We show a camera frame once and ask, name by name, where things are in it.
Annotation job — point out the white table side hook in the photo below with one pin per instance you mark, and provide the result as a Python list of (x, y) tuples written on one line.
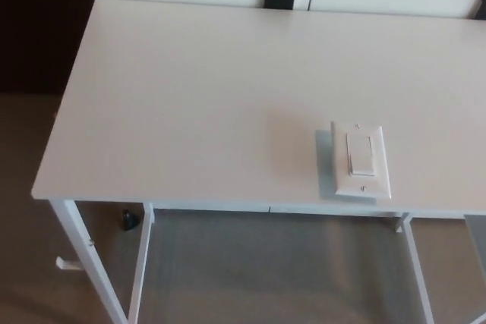
[(67, 264)]

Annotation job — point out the white table with metal frame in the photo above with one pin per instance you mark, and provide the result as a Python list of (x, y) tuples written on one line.
[(190, 111)]

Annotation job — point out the white rocker light switch plate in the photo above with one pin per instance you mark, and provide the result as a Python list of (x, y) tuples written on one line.
[(360, 161)]

